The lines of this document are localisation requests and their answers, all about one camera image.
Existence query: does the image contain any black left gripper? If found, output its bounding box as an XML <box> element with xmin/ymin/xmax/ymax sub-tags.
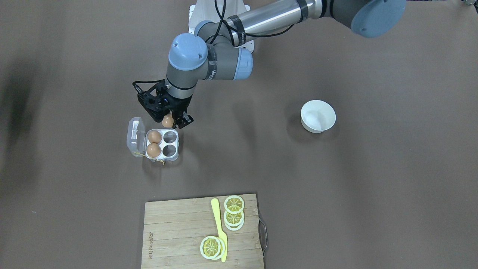
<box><xmin>137</xmin><ymin>80</ymin><xmax>194</xmax><ymax>129</ymax></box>

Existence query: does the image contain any brown egg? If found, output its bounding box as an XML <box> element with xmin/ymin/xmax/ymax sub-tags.
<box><xmin>161</xmin><ymin>117</ymin><xmax>174</xmax><ymax>129</ymax></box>
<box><xmin>147</xmin><ymin>130</ymin><xmax>162</xmax><ymax>145</ymax></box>
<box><xmin>146</xmin><ymin>143</ymin><xmax>162</xmax><ymax>158</ymax></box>

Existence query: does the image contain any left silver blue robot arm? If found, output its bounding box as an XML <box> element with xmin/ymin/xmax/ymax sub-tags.
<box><xmin>133</xmin><ymin>0</ymin><xmax>406</xmax><ymax>129</ymax></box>

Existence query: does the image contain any clear plastic egg box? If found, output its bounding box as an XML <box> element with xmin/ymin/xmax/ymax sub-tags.
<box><xmin>126</xmin><ymin>117</ymin><xmax>179</xmax><ymax>162</ymax></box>

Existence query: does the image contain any yellow plastic knife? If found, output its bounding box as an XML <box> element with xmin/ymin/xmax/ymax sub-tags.
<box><xmin>211</xmin><ymin>198</ymin><xmax>228</xmax><ymax>263</ymax></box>

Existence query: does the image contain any wooden cutting board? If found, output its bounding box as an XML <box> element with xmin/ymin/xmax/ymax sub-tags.
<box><xmin>141</xmin><ymin>194</ymin><xmax>265</xmax><ymax>269</ymax></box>

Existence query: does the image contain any white bowl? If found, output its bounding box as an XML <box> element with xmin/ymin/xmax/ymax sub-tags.
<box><xmin>300</xmin><ymin>99</ymin><xmax>336</xmax><ymax>133</ymax></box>

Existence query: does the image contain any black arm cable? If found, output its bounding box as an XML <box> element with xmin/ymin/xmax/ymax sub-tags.
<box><xmin>132</xmin><ymin>0</ymin><xmax>299</xmax><ymax>94</ymax></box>

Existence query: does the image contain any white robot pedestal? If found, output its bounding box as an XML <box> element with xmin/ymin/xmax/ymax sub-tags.
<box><xmin>169</xmin><ymin>0</ymin><xmax>253</xmax><ymax>67</ymax></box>

